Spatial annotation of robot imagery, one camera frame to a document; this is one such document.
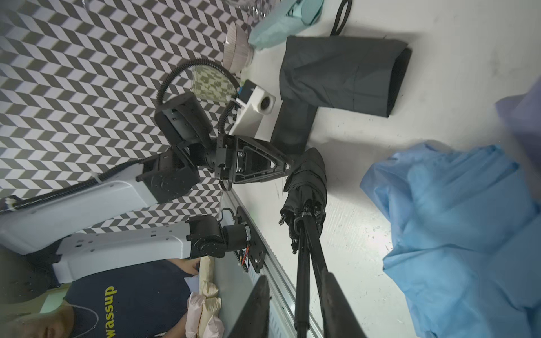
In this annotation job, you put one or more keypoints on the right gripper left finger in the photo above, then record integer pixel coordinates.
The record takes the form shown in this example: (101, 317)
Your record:
(253, 321)

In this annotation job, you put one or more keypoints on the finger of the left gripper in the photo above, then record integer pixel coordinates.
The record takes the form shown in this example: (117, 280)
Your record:
(258, 161)

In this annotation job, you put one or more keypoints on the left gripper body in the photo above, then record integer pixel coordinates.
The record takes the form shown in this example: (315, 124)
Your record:
(225, 156)

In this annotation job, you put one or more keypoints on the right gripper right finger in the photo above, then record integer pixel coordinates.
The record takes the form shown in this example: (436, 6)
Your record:
(339, 319)

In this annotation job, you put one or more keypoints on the black sleeved umbrella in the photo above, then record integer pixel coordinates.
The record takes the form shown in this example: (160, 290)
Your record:
(304, 213)
(291, 122)

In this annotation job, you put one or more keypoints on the black sleeve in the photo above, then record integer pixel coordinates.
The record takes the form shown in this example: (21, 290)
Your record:
(357, 74)

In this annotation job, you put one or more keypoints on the blue sleeved umbrella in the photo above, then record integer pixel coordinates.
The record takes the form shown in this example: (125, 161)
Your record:
(465, 231)

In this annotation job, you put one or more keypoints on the lavender sleeve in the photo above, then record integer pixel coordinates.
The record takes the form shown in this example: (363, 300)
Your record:
(521, 115)

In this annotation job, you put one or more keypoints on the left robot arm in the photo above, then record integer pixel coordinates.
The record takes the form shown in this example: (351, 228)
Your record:
(42, 238)

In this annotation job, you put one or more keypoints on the green drinking glass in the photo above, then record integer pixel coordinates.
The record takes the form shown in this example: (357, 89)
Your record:
(211, 85)

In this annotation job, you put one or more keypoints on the ribbed glass bowl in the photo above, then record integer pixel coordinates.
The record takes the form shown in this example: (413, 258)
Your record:
(238, 53)

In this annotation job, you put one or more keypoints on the person in navy shirt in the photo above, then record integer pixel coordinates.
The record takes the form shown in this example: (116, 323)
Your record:
(144, 300)

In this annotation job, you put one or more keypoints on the mint umbrella at back left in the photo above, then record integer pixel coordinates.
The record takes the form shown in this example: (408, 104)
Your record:
(286, 19)

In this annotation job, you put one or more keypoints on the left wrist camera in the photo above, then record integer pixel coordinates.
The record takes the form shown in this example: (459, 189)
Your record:
(255, 102)

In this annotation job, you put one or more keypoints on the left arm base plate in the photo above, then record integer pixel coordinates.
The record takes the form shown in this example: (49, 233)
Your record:
(254, 254)

